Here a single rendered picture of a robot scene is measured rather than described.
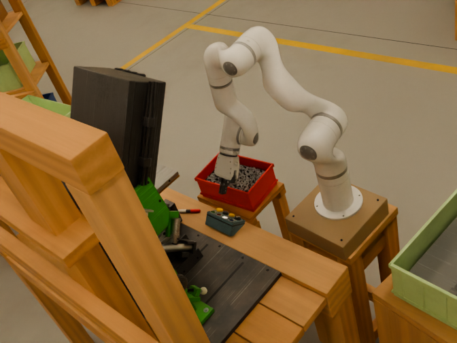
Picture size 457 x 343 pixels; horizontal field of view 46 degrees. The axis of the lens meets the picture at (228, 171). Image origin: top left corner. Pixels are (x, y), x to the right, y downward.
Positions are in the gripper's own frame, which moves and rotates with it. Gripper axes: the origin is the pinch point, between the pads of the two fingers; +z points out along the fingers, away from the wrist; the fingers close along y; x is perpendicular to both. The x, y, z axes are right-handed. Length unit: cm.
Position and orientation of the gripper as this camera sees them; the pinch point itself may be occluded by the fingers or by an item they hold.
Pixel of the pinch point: (223, 189)
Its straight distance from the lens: 225.4
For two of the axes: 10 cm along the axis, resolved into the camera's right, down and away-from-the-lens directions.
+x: -6.7, 0.7, -7.4
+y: -7.3, -2.7, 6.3
